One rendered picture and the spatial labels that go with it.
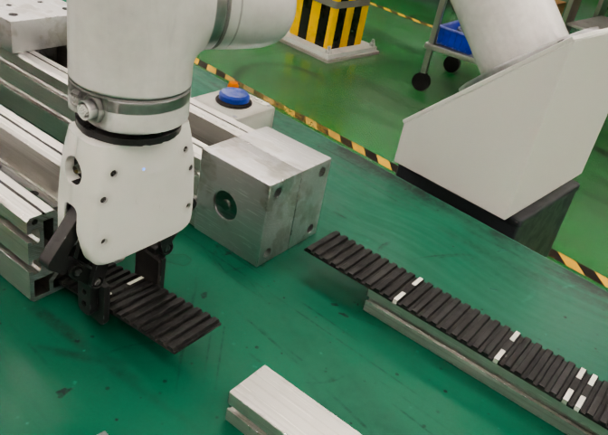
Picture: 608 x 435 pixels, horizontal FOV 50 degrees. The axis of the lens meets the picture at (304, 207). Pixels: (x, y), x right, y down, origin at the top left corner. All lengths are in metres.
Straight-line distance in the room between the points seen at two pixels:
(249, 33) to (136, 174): 0.13
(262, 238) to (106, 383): 0.21
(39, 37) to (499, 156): 0.59
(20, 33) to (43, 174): 0.27
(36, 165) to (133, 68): 0.26
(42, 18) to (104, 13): 0.47
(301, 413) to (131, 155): 0.22
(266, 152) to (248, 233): 0.09
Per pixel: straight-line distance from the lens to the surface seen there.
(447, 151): 0.88
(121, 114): 0.45
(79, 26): 0.45
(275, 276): 0.65
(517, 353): 0.60
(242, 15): 0.46
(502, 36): 0.90
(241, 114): 0.84
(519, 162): 0.84
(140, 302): 0.56
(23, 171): 0.70
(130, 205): 0.49
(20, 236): 0.58
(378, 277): 0.63
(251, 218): 0.64
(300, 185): 0.66
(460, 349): 0.60
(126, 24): 0.43
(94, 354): 0.56
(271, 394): 0.50
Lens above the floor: 1.17
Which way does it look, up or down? 30 degrees down
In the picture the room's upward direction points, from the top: 11 degrees clockwise
